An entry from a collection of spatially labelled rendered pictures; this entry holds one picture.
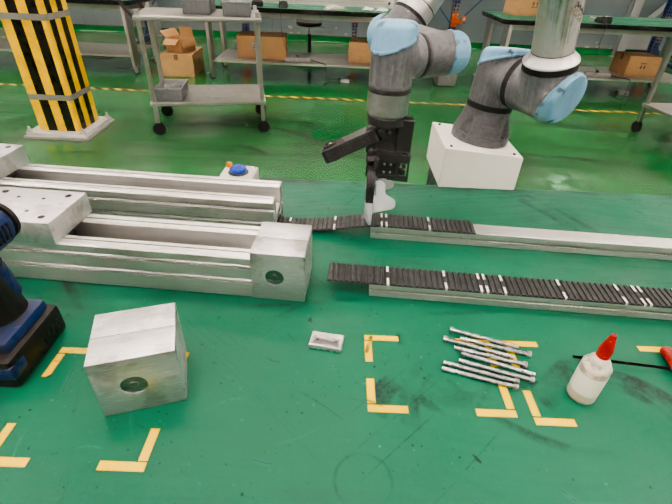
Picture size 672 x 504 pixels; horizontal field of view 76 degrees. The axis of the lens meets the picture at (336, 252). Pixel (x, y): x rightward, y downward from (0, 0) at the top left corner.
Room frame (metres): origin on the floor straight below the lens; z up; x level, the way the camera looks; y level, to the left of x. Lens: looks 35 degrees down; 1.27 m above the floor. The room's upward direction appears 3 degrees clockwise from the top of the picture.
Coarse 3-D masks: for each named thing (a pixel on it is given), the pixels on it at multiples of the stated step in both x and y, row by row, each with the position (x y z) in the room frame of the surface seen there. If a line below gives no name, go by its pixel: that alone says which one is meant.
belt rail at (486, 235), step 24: (408, 240) 0.76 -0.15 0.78; (432, 240) 0.76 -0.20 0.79; (456, 240) 0.76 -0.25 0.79; (480, 240) 0.76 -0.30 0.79; (504, 240) 0.75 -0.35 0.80; (528, 240) 0.75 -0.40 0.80; (552, 240) 0.75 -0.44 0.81; (576, 240) 0.75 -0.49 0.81; (600, 240) 0.75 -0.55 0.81; (624, 240) 0.76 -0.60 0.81; (648, 240) 0.76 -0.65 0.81
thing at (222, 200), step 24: (24, 168) 0.85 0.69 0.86; (48, 168) 0.85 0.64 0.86; (72, 168) 0.86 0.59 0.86; (96, 168) 0.87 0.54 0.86; (96, 192) 0.77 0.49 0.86; (120, 192) 0.76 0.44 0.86; (144, 192) 0.76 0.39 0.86; (168, 192) 0.77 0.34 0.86; (192, 192) 0.77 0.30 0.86; (216, 192) 0.83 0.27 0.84; (240, 192) 0.82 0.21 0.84; (264, 192) 0.82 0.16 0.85; (144, 216) 0.76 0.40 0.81; (168, 216) 0.77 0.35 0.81; (192, 216) 0.77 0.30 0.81; (216, 216) 0.75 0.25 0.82; (240, 216) 0.75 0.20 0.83; (264, 216) 0.75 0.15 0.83
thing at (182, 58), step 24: (528, 0) 5.58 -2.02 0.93; (168, 48) 5.45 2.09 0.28; (192, 48) 5.62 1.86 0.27; (240, 48) 5.43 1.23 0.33; (264, 48) 5.44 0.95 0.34; (360, 48) 5.47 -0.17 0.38; (168, 72) 5.34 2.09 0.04; (192, 72) 5.35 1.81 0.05; (624, 72) 5.46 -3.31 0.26; (648, 72) 5.48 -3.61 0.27
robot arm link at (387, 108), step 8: (368, 96) 0.78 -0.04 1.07; (376, 96) 0.76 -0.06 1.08; (384, 96) 0.75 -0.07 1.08; (392, 96) 0.82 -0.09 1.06; (400, 96) 0.75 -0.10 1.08; (408, 96) 0.77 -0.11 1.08; (368, 104) 0.77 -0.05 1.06; (376, 104) 0.76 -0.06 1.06; (384, 104) 0.75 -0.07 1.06; (392, 104) 0.75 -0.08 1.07; (400, 104) 0.75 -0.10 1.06; (408, 104) 0.78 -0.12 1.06; (368, 112) 0.77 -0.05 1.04; (376, 112) 0.76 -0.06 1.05; (384, 112) 0.75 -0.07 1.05; (392, 112) 0.75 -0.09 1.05; (400, 112) 0.76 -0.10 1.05; (384, 120) 0.76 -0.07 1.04; (392, 120) 0.76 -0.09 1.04
